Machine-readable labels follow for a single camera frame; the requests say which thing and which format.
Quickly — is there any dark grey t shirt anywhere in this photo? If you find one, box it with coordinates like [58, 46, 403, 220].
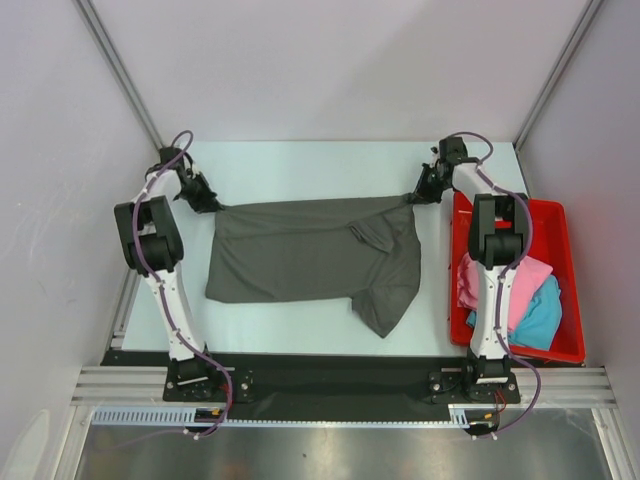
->
[205, 195, 421, 338]

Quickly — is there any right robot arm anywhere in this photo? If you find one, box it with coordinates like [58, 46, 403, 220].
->
[410, 131, 533, 402]

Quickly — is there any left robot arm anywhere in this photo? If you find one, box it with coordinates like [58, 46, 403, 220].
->
[114, 146, 225, 402]

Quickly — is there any pink t shirt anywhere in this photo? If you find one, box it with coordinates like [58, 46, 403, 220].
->
[457, 253, 553, 333]

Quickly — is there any red plastic bin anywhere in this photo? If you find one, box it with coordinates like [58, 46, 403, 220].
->
[448, 193, 586, 364]

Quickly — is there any blue t shirt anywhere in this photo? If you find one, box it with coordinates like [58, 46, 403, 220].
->
[467, 274, 562, 357]

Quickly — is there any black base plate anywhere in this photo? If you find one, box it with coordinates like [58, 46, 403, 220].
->
[102, 351, 521, 424]

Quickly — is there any left aluminium corner post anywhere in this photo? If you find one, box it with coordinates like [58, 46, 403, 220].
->
[72, 0, 166, 151]

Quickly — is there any aluminium corner post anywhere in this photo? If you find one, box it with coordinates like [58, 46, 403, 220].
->
[512, 0, 607, 153]
[72, 0, 166, 151]

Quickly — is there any right cable duct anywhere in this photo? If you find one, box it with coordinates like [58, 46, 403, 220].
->
[449, 403, 505, 429]

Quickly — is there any cable duct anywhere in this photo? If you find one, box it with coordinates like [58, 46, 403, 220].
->
[92, 406, 224, 429]
[449, 403, 505, 429]

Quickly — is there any right aluminium corner post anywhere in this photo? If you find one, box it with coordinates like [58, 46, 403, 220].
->
[512, 0, 607, 153]

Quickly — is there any left cable duct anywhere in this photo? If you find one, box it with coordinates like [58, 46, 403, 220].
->
[92, 406, 224, 429]

